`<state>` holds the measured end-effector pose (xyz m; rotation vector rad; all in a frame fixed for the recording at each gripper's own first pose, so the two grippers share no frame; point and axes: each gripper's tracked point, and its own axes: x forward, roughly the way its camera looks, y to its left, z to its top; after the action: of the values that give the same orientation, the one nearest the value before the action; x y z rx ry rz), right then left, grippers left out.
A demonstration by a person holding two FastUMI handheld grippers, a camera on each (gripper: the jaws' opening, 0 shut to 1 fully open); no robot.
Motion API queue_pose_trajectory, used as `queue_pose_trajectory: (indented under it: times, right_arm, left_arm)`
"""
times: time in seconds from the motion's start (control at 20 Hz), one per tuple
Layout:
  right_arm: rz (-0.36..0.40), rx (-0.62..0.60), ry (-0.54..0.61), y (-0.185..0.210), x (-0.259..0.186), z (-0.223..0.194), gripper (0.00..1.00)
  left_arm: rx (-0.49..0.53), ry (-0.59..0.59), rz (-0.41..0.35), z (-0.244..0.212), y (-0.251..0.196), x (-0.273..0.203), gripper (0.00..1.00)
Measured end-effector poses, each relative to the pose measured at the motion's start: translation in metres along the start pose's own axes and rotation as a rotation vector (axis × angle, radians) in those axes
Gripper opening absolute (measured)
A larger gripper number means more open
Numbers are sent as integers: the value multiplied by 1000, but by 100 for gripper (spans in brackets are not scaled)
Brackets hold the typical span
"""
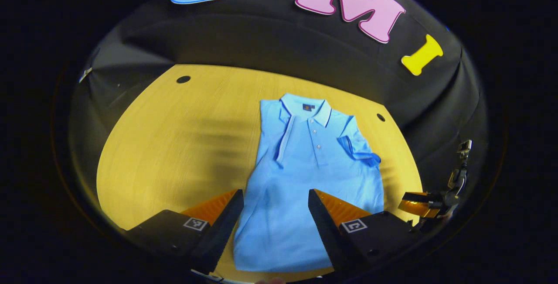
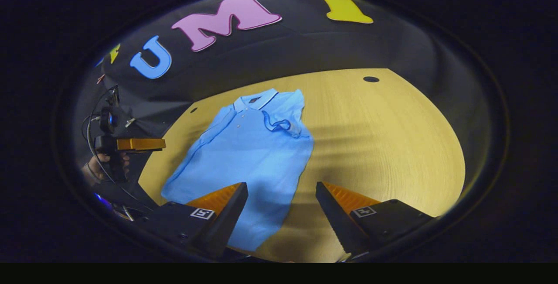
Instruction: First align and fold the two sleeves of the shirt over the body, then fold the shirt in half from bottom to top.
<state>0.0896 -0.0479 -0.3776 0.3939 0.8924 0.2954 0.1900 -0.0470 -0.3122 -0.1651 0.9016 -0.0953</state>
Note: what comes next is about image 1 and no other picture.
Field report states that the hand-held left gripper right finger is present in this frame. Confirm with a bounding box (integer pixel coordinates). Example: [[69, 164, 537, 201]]
[[308, 189, 422, 276]]

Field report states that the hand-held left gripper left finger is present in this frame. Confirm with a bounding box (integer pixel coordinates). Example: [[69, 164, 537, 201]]
[[126, 189, 245, 274]]

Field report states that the light blue T-shirt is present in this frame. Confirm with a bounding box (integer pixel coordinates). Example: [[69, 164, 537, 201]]
[[233, 93, 385, 273]]

